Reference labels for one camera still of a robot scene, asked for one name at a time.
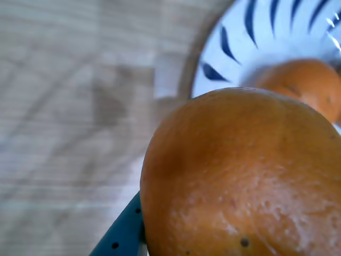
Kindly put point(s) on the small smooth orange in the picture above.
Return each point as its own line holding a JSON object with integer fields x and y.
{"x": 239, "y": 173}

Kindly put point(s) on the white plate with blue strokes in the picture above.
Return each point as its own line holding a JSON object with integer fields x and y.
{"x": 266, "y": 40}

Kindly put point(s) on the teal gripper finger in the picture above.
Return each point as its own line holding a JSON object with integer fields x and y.
{"x": 125, "y": 234}

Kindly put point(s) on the scarred orange with dark lines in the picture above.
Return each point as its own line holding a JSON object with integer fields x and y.
{"x": 311, "y": 82}

